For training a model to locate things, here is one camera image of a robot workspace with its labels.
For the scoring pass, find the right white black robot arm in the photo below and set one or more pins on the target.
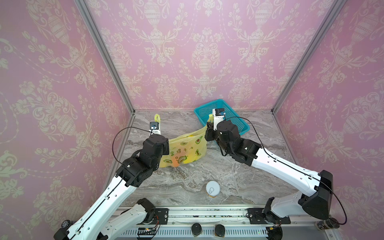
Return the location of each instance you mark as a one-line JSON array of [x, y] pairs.
[[315, 190]]

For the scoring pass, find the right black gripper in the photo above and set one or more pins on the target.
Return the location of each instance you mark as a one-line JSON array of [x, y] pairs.
[[210, 133]]

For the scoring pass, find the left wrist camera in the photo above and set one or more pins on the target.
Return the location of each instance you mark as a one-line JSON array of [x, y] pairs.
[[155, 128]]

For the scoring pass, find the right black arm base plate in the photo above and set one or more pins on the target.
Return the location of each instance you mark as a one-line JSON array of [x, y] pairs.
[[256, 216]]

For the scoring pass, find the black round knob right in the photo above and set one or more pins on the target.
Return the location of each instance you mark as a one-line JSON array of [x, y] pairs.
[[219, 230]]

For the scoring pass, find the dark bottle right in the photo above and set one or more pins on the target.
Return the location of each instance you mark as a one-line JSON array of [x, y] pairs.
[[328, 224]]

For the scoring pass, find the yellow plastic bag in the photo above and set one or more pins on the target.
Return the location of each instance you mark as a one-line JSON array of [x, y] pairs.
[[185, 149]]

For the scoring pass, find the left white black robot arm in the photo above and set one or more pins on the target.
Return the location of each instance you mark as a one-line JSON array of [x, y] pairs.
[[97, 223]]

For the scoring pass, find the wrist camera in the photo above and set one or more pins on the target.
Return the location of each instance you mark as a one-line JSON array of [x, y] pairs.
[[155, 128], [219, 114]]

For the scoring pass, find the teal plastic basket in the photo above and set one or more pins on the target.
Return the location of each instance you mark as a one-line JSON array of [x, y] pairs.
[[205, 110]]

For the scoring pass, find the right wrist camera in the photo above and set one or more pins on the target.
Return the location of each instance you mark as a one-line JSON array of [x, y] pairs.
[[219, 114]]

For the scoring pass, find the black round knob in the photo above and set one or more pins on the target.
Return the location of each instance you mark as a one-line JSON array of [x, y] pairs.
[[219, 230], [196, 229]]

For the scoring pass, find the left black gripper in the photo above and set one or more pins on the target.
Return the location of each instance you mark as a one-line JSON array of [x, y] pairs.
[[166, 146]]

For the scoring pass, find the purple bottle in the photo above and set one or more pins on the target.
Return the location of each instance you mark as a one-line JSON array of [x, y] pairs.
[[66, 224]]

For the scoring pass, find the black round knob left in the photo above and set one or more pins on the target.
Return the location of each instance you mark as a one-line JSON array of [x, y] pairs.
[[196, 229]]

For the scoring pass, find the aluminium front rail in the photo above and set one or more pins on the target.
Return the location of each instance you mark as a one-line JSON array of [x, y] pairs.
[[238, 227]]

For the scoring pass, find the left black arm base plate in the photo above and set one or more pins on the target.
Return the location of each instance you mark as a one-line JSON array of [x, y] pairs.
[[161, 215]]

